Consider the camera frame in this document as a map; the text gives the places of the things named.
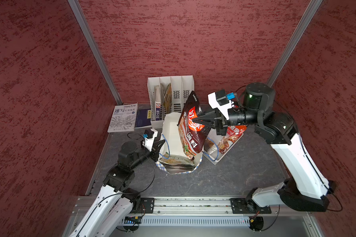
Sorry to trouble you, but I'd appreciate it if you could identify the blue spine book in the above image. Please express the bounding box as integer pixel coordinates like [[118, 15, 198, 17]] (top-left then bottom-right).
[[154, 86, 162, 121]]

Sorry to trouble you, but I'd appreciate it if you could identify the right metal corner post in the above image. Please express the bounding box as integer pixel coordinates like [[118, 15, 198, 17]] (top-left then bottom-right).
[[267, 0, 323, 87]]

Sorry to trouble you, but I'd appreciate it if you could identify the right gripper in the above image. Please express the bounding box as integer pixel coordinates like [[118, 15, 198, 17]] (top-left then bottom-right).
[[194, 103, 262, 133]]

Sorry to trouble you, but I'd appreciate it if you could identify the black red condiment packet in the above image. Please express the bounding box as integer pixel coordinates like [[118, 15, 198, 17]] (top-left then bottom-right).
[[159, 153, 196, 173]]

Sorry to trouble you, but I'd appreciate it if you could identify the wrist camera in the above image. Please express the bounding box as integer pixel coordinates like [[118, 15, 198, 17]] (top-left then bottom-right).
[[141, 128, 158, 152], [208, 89, 236, 120]]

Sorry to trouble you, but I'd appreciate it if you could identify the white plastic basket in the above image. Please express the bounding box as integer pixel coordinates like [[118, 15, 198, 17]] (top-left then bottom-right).
[[203, 125, 247, 165]]

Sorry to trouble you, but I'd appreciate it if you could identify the dark blue book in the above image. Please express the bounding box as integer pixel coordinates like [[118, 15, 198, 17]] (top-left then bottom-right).
[[135, 109, 152, 128]]

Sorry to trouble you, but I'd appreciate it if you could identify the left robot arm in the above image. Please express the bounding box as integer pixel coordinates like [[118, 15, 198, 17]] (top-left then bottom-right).
[[70, 139, 166, 237]]

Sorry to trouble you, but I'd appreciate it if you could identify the yellow comic book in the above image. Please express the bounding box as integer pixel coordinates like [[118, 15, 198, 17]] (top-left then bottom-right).
[[161, 84, 173, 114]]

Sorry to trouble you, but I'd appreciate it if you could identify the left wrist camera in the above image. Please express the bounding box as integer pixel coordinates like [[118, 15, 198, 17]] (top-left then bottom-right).
[[141, 128, 158, 152]]

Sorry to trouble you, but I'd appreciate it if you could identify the white file organizer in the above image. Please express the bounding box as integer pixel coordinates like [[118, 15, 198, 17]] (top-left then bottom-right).
[[147, 75, 195, 121]]

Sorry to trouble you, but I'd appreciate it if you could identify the checkered paper bag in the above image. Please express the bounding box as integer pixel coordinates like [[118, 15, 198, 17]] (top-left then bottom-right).
[[156, 112, 205, 174]]

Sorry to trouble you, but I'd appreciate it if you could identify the left metal corner post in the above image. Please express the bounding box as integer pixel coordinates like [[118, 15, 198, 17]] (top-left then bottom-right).
[[68, 0, 123, 105]]

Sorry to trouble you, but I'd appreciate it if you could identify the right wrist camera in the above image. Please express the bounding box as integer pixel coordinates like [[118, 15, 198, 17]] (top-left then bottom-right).
[[208, 89, 236, 120]]

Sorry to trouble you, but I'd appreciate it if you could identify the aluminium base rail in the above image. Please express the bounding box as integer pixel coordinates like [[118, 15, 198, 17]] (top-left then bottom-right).
[[138, 197, 309, 217]]

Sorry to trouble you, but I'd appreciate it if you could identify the orange red condiment packet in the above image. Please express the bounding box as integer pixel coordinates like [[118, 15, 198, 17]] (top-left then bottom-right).
[[218, 125, 247, 155]]

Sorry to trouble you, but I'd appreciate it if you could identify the metal corner post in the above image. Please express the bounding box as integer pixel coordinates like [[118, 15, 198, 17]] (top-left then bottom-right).
[[68, 0, 123, 105], [267, 0, 323, 87]]

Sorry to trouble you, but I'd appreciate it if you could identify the white sketch book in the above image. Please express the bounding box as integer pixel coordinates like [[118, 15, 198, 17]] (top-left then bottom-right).
[[107, 103, 138, 133]]

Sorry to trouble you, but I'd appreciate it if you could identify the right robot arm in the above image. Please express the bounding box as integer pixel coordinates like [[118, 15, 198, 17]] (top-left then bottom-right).
[[192, 83, 336, 213]]

